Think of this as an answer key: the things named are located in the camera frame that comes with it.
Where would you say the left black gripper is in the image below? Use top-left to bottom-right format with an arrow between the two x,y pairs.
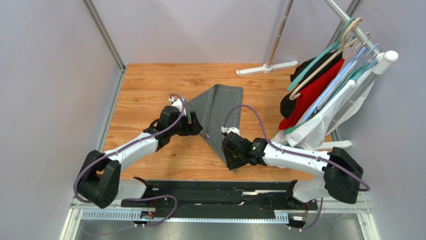
169,111 -> 203,137

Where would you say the grey felt napkin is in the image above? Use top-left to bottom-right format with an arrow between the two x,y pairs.
185,84 -> 244,163

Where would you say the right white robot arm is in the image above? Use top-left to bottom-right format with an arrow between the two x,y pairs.
222,131 -> 364,205

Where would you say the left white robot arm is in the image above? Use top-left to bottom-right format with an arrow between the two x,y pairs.
73,105 -> 203,209

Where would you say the black garment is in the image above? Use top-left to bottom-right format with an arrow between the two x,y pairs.
280,52 -> 343,119

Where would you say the red garment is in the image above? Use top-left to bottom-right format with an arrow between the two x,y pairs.
278,57 -> 345,130

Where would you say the white garment with green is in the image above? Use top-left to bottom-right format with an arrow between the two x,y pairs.
273,65 -> 376,150

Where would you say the teal hanger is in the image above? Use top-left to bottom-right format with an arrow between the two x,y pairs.
287,17 -> 356,93

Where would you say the light blue hanger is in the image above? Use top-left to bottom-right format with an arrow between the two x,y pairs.
300,46 -> 376,123

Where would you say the white clothes rack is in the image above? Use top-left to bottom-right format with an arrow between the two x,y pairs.
236,0 -> 398,151

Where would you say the wooden hanger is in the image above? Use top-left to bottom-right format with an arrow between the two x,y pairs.
288,17 -> 363,101

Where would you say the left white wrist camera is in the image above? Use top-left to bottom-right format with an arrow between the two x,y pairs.
169,96 -> 187,116

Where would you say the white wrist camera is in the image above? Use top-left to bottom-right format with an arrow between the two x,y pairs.
220,126 -> 241,136
169,96 -> 187,116

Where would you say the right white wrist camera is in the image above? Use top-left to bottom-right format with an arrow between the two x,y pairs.
220,126 -> 241,136

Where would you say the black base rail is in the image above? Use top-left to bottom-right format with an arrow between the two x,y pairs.
121,180 -> 319,220

